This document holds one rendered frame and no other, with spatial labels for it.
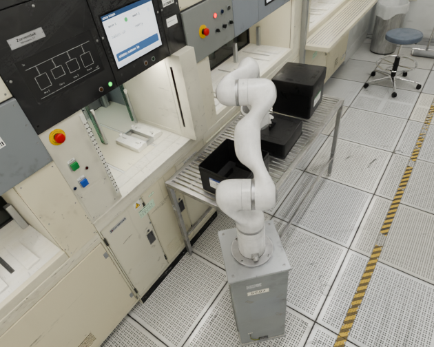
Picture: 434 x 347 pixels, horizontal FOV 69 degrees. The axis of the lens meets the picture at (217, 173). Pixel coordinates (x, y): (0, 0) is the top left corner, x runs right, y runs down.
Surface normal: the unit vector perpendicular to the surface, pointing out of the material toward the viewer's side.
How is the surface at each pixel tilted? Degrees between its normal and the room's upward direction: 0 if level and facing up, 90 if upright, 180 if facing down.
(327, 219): 0
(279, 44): 90
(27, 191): 90
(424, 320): 0
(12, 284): 0
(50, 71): 90
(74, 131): 90
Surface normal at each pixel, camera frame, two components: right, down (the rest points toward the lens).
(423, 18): -0.57, 0.61
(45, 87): 0.81, 0.32
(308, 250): -0.12, -0.73
